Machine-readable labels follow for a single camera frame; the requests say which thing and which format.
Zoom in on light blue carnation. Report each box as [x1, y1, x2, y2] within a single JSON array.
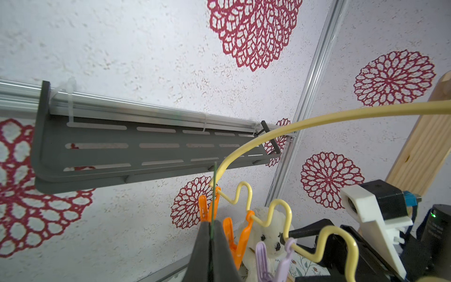
[[210, 162, 217, 241]]

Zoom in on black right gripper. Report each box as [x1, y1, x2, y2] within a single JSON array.
[[280, 218, 434, 282]]

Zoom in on yellow clip hanger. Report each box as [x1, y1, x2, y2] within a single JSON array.
[[216, 101, 451, 282]]

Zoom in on orange clothes peg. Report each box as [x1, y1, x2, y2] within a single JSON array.
[[222, 210, 255, 270], [198, 186, 221, 222]]

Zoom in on purple clothes peg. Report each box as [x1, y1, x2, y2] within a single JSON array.
[[255, 237, 296, 282]]

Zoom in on wooden clothes rack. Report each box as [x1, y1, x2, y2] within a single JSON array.
[[385, 70, 451, 197]]

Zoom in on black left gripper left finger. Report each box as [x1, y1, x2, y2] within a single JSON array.
[[182, 222, 210, 282]]

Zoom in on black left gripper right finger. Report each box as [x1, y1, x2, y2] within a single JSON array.
[[211, 220, 241, 282]]

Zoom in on white plush dog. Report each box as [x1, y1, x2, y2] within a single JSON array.
[[239, 210, 286, 282]]

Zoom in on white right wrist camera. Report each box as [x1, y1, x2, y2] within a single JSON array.
[[340, 180, 413, 278]]

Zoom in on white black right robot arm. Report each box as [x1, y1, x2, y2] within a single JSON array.
[[295, 204, 451, 282]]

